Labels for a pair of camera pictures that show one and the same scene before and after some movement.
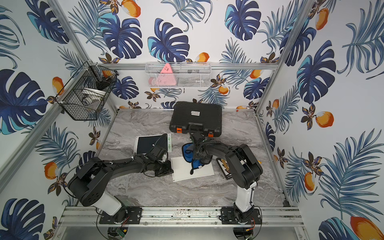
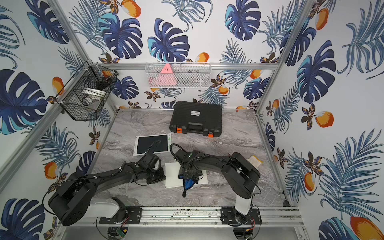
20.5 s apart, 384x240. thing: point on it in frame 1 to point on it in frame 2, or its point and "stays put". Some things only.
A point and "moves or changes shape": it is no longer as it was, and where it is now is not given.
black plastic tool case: (205, 117) stays put
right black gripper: (196, 157) to (186, 176)
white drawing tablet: (181, 170) moves or changes shape
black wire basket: (86, 93) stays put
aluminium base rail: (231, 217) stays put
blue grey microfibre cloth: (188, 150) moves or changes shape
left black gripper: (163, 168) to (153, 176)
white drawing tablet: (143, 144) stays put
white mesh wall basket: (181, 75) stays put
